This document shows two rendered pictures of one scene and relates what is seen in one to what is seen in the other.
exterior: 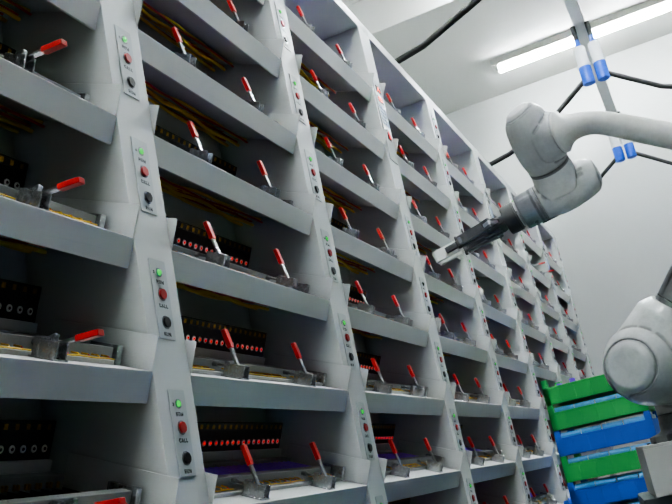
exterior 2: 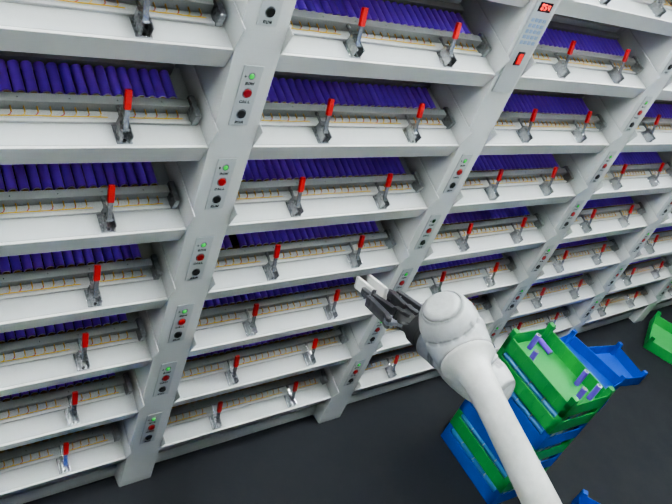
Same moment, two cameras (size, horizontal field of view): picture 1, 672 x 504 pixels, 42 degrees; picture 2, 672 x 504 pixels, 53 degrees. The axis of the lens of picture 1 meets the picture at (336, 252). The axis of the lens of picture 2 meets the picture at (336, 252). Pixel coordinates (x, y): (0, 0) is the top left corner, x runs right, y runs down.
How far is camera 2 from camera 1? 1.86 m
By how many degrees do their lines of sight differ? 54
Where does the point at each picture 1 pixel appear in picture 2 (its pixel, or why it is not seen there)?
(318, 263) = (174, 266)
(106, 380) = not seen: outside the picture
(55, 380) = not seen: outside the picture
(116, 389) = not seen: outside the picture
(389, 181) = (470, 114)
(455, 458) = (354, 348)
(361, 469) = (139, 402)
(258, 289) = (12, 326)
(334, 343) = (159, 325)
